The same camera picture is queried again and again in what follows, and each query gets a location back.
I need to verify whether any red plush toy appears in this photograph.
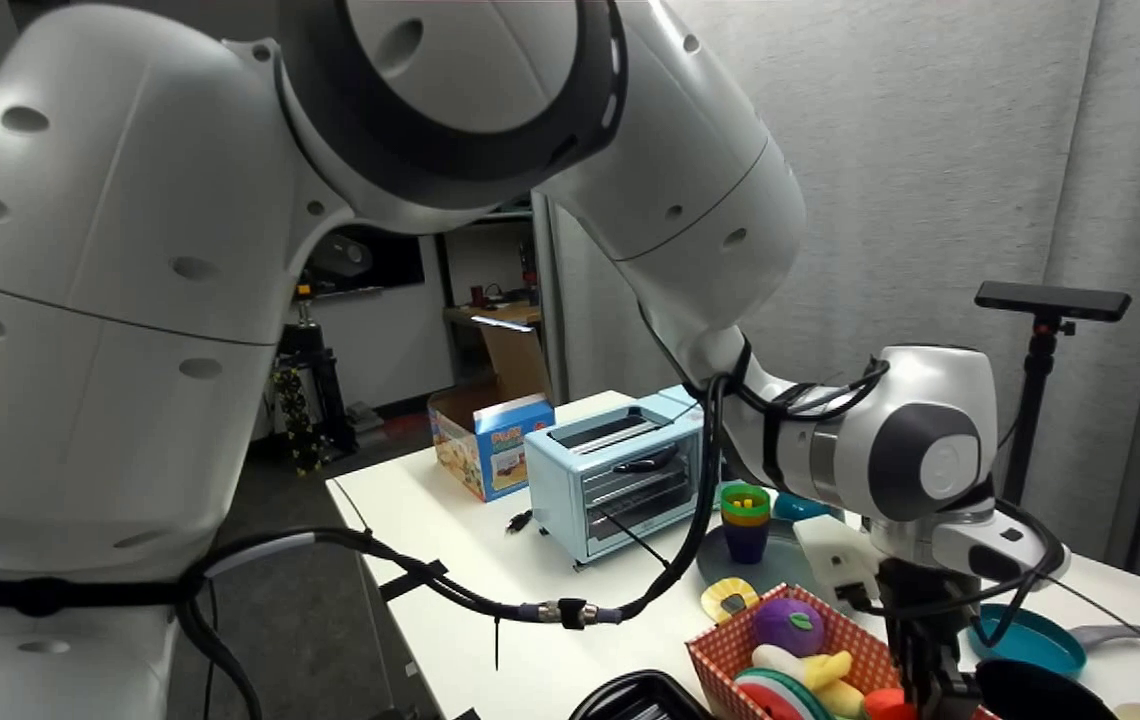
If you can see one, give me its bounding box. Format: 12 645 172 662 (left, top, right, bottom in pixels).
862 683 928 720

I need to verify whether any grey blue plate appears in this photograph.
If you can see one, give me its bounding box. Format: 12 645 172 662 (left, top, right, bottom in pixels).
694 518 815 602

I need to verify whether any purple toy cup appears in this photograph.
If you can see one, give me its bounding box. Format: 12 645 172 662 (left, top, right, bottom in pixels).
722 518 775 568

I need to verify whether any green red round plush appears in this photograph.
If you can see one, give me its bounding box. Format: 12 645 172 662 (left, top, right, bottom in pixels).
732 670 831 720

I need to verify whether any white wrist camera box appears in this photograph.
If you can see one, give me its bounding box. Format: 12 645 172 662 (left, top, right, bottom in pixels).
792 510 888 610

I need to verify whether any red checkered basket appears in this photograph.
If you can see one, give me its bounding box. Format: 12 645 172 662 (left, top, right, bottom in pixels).
681 581 1000 720

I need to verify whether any brown cardboard box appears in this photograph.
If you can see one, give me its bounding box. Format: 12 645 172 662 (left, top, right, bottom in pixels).
443 301 553 401

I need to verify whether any yellow ring toy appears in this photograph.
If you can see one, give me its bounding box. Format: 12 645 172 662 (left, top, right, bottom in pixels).
695 573 767 629

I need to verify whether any teal toy pan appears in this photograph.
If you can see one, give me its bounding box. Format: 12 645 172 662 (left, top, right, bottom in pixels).
964 602 1140 683

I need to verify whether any purple plush toy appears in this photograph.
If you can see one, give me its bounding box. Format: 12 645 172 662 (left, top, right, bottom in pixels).
750 594 831 664

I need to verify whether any black tripod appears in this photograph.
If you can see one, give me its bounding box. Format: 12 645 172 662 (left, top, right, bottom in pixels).
995 311 1082 511

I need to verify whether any black toy pan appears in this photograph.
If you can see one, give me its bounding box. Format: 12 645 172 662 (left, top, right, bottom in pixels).
973 658 1121 720

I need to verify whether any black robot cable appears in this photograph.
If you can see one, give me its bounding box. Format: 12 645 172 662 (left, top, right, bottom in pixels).
172 371 738 720

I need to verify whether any yellow plush toy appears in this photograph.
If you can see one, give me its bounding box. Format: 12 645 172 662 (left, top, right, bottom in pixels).
750 640 873 720

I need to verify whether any grey curtain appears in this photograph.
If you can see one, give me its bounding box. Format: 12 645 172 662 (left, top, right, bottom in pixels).
534 0 1140 602

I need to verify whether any teal toy kettle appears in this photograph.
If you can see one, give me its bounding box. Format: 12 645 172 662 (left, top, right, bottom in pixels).
774 490 831 528

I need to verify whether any colourful cardboard box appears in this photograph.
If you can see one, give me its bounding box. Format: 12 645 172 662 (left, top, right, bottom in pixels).
424 386 560 510

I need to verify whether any light blue toy toaster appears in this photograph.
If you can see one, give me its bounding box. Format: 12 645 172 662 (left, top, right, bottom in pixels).
519 386 708 573

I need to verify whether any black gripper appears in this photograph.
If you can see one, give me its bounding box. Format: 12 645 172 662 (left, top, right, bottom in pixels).
877 557 987 720

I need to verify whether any green toy cup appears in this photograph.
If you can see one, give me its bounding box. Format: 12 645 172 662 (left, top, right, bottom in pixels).
713 482 775 534

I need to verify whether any grey power outlet box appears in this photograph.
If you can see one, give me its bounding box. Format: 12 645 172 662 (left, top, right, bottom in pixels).
265 357 337 474

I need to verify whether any black stereo camera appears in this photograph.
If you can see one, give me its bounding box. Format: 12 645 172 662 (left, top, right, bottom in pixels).
973 277 1136 328

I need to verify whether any black monitor screen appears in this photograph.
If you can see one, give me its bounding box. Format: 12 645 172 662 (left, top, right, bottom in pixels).
295 220 429 305

